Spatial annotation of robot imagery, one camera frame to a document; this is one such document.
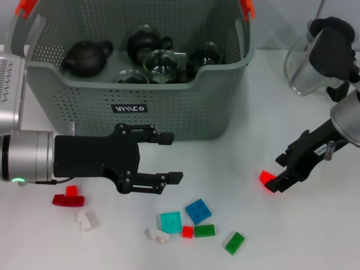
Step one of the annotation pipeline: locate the green two-stud toy brick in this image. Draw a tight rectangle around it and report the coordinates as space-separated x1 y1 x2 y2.
193 224 217 239
224 232 245 256

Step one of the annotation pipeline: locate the dark red long toy brick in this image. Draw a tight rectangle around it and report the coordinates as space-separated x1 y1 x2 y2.
52 193 86 208

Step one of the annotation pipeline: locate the dark clay teapot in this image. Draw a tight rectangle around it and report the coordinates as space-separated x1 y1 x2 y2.
61 39 114 78

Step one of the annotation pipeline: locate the red sloped toy brick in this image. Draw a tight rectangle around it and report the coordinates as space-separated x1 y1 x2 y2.
258 170 276 194

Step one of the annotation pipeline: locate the gripper cable with plug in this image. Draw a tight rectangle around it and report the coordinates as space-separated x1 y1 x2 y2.
323 142 338 161
16 176 73 187

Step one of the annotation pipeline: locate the blue square toy brick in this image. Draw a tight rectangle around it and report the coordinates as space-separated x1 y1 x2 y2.
184 198 212 225

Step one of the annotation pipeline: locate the left gripper cable with plug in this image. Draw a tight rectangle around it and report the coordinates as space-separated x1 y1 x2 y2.
16 176 73 187

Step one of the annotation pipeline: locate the orange bin handle clip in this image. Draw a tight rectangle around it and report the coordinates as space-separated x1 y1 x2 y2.
240 0 257 22
15 0 39 16

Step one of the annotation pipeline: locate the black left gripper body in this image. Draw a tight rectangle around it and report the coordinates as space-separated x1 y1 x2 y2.
53 123 141 195

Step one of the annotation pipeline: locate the grey perforated plastic storage bin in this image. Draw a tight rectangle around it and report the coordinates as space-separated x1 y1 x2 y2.
4 0 257 142

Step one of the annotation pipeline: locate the white toy brick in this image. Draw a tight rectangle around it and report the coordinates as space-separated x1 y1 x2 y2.
145 227 172 244
75 210 95 232

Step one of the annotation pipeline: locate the cyan square toy brick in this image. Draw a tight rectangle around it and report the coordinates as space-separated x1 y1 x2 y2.
160 211 183 234

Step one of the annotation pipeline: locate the glass pitcher with black handle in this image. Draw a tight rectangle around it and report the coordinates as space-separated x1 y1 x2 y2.
283 16 357 104

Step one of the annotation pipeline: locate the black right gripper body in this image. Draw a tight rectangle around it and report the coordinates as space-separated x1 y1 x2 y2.
283 119 347 184

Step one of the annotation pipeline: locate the right gripper cable with plug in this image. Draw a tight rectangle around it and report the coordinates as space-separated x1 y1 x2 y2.
323 142 338 161

